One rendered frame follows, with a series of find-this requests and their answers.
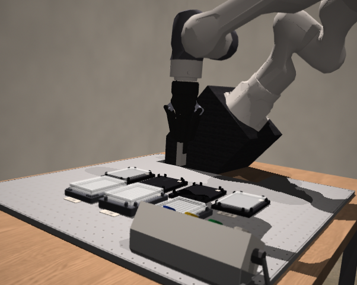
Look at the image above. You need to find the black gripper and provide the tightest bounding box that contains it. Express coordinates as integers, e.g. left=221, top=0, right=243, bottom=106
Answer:
left=164, top=80, right=205, bottom=166

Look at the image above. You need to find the grey control panel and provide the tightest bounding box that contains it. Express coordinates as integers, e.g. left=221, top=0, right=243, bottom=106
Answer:
left=129, top=201, right=270, bottom=285

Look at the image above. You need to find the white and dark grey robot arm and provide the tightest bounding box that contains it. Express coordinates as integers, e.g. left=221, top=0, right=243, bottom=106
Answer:
left=170, top=0, right=357, bottom=132

